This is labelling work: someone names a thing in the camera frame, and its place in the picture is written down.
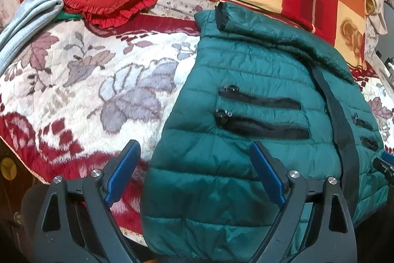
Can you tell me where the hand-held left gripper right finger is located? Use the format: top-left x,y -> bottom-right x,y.
246,140 -> 358,263

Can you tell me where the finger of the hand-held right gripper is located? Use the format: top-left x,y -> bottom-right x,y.
372,152 -> 394,180

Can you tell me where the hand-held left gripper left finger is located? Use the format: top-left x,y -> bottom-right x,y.
32,140 -> 142,263

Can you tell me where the teal quilted puffer jacket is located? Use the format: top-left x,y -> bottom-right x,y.
140,2 -> 390,263

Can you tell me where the white red floral blanket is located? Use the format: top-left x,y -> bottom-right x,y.
0,0 -> 394,248

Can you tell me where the yellow round knob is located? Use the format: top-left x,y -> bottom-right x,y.
0,157 -> 16,173

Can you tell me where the beige cloth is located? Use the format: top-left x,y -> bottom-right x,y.
363,0 -> 388,35

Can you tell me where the green cloth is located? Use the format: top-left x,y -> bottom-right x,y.
57,11 -> 83,21

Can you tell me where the light grey folded cloth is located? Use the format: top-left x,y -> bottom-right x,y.
0,0 -> 65,72

